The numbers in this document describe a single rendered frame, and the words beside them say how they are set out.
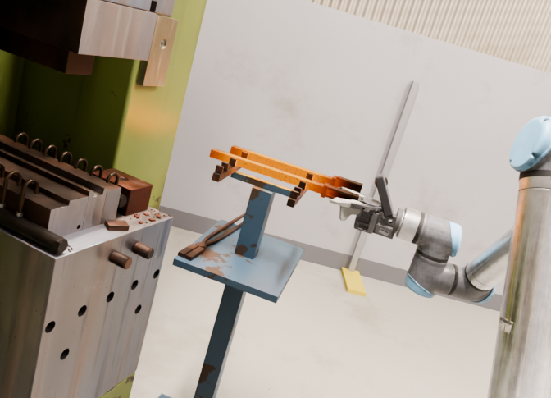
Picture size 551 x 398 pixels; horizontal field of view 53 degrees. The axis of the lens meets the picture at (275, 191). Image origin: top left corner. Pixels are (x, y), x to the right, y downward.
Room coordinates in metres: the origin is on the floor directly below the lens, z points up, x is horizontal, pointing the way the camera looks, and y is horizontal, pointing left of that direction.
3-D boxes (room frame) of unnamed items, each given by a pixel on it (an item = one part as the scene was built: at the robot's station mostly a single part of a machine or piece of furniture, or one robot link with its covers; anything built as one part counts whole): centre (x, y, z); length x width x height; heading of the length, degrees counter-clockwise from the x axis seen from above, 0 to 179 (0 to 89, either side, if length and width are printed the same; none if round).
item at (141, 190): (1.22, 0.35, 0.95); 0.12 x 0.09 x 0.07; 71
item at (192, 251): (1.66, 0.11, 0.76); 0.60 x 0.04 x 0.01; 165
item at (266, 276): (1.53, 0.03, 0.75); 0.40 x 0.30 x 0.02; 171
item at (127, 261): (1.04, 0.27, 0.87); 0.04 x 0.03 x 0.03; 71
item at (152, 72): (1.37, 0.37, 1.27); 0.09 x 0.02 x 0.17; 161
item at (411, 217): (1.47, -0.38, 1.00); 0.10 x 0.05 x 0.09; 172
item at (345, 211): (1.44, -0.19, 1.00); 0.09 x 0.03 x 0.06; 118
